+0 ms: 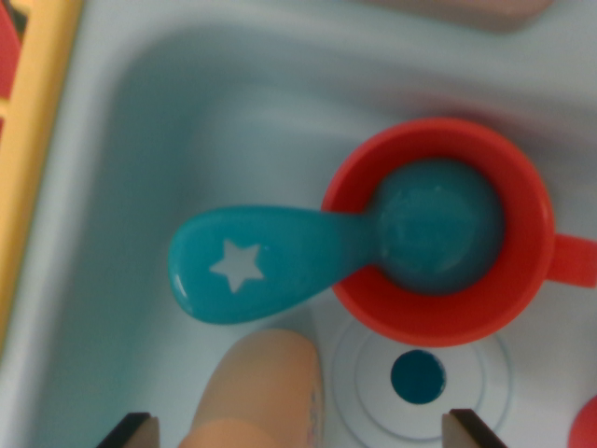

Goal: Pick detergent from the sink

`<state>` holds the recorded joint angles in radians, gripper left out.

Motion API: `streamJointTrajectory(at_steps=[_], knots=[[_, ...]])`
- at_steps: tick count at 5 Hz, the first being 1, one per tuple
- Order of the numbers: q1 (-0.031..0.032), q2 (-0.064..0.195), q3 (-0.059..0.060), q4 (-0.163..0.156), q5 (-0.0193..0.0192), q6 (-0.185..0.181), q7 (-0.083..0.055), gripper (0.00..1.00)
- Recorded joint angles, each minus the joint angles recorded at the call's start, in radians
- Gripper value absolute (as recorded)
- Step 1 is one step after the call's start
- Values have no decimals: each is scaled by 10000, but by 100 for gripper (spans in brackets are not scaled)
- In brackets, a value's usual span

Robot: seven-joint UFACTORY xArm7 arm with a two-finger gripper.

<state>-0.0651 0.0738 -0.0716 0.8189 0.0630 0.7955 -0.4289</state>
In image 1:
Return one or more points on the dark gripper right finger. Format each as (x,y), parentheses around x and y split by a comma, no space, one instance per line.
(466,434)

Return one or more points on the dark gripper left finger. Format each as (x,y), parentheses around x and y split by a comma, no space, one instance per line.
(137,434)

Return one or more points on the beige detergent bottle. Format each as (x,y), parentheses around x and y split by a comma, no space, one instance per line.
(261,387)

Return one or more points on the light blue toy sink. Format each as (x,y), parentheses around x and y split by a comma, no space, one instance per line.
(233,116)

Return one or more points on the red toy tumbler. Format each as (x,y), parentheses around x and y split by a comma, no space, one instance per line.
(585,424)

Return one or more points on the red toy mug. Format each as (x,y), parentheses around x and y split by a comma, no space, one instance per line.
(434,317)

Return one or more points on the teal spoon with white star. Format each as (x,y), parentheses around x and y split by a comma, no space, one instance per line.
(303,252)

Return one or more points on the yellow dish rack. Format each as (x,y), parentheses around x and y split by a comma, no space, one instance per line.
(42,116)

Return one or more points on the red toy plate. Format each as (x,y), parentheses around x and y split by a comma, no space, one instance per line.
(7,56)

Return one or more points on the grey toy faucet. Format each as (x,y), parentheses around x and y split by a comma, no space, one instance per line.
(457,11)

